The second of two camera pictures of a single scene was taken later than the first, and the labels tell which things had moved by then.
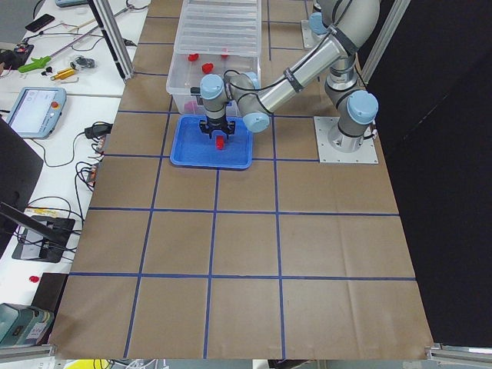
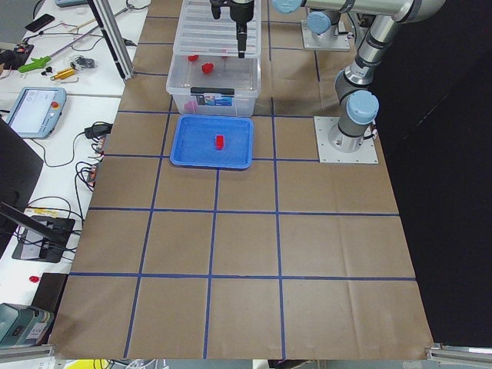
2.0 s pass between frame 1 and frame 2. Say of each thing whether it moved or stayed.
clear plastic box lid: stayed
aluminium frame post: stayed
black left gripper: moved
